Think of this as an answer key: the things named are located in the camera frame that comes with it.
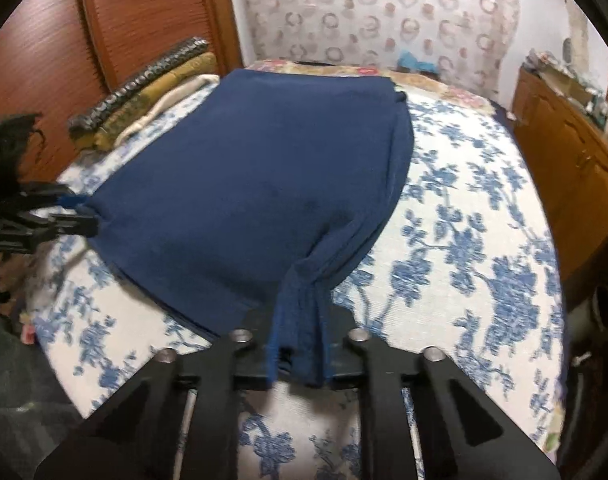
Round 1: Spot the wooden louvered wardrobe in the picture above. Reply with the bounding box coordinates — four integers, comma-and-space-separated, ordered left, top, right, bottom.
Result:
0, 0, 245, 186

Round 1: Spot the cream rolled blanket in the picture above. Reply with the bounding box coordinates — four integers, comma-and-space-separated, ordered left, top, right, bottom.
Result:
116, 74, 221, 148

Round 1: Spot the white sheet with blue flowers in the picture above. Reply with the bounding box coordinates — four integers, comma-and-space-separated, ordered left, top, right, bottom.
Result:
21, 77, 567, 480

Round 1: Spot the grey waste bin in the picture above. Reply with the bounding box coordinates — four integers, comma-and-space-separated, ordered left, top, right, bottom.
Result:
566, 280, 608, 356

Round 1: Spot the floral quilt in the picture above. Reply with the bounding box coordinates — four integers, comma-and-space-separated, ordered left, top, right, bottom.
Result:
246, 58, 502, 116

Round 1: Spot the blue plastic bag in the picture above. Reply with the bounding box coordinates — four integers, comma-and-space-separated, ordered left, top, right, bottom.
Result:
398, 50, 437, 73

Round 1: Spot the olive gold patterned pillow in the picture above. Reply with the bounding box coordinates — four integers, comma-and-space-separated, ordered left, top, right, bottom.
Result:
91, 52, 219, 153

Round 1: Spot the navy blue printed t-shirt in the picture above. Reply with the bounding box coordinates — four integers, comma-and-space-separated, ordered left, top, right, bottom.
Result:
76, 69, 416, 391

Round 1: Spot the tied-back floral curtain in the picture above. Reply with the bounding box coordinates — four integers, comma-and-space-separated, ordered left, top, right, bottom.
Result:
566, 5, 590, 68

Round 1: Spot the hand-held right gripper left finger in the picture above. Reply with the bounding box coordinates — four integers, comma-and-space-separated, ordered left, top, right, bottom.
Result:
34, 307, 280, 480

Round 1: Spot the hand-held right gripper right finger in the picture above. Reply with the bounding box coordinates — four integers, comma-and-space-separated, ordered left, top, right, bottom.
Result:
326, 305, 560, 480

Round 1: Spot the wooden sideboard cabinet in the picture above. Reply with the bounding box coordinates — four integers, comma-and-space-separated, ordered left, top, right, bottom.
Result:
511, 65, 608, 281

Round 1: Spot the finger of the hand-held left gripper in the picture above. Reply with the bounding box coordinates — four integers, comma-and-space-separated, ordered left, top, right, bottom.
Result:
4, 211, 100, 253
14, 181, 92, 211

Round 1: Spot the sheer curtain with circle print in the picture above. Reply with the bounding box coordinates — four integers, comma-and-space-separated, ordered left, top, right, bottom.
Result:
236, 0, 522, 96

